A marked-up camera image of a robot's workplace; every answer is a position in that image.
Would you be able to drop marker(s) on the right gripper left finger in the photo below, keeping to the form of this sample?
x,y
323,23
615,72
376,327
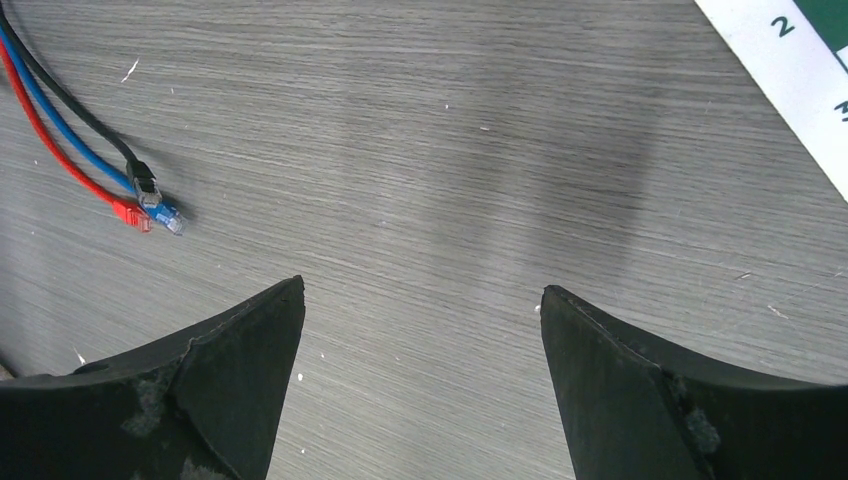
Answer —
x,y
204,402

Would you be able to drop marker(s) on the green white checkered board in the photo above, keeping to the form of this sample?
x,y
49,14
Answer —
x,y
796,52

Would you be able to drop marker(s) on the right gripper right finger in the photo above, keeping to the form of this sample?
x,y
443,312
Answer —
x,y
637,406

